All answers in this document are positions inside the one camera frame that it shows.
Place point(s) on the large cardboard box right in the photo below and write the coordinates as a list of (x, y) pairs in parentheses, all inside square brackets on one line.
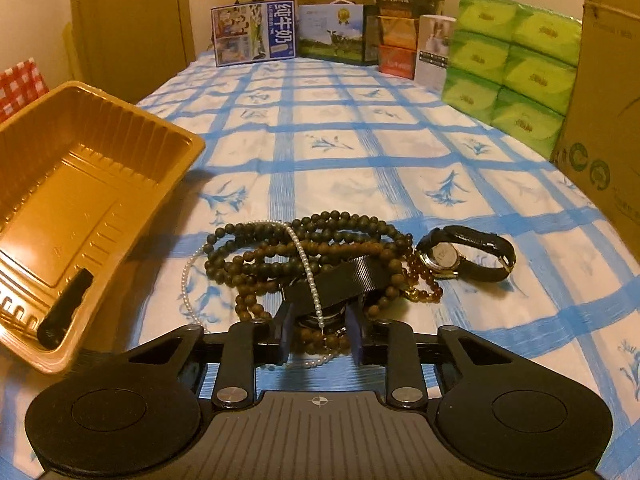
[(598, 148)]

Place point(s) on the brown wooden door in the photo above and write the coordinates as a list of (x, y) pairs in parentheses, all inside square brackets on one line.
[(129, 48)]

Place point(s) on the cow picture milk box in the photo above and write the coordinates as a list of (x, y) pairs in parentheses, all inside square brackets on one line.
[(341, 31)]

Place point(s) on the green tissue pack bundle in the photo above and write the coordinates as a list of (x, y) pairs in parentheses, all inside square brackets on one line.
[(513, 66)]

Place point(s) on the red gift box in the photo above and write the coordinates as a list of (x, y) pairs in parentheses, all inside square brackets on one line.
[(396, 61)]

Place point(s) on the orange gift box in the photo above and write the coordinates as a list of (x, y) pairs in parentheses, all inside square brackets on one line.
[(398, 32)]

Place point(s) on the white portrait box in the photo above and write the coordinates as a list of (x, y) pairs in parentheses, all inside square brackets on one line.
[(432, 53)]

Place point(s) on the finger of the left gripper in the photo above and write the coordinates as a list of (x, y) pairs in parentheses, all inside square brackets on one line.
[(53, 328)]

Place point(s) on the blue milk carton box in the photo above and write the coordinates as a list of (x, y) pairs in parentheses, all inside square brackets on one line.
[(254, 33)]

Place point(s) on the red white checked cloth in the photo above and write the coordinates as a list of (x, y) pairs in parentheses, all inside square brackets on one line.
[(20, 85)]

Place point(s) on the blue white checked bedsheet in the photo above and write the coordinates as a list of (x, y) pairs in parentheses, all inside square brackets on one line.
[(292, 139)]

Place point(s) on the gold plastic tray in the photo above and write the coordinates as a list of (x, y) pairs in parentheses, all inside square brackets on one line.
[(82, 176)]

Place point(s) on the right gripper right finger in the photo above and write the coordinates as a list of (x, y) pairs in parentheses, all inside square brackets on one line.
[(359, 331)]

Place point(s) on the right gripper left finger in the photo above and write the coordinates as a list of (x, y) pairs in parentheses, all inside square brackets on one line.
[(275, 340)]

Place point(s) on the black bag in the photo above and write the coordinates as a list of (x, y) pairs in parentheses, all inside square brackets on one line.
[(241, 2)]

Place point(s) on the dark top gift box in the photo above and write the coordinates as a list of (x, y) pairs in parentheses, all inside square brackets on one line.
[(409, 8)]

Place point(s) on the gold case black wristwatch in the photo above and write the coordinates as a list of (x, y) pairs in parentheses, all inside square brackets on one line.
[(437, 250)]

